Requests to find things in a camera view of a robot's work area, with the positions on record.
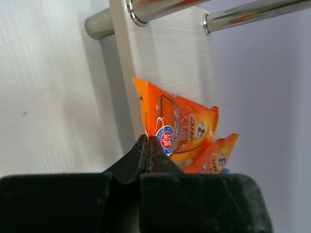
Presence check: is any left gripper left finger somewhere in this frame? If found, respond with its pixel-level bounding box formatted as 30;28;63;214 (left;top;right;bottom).
0;135;148;233

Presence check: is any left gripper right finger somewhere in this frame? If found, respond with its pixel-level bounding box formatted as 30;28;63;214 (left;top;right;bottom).
139;135;272;233

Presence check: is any orange BIC razor bag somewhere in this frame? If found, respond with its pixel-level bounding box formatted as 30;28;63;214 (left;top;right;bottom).
134;78;219;169
184;133;239;174

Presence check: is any white two-tier shelf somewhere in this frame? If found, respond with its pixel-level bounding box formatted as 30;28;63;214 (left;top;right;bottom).
84;0;311;156

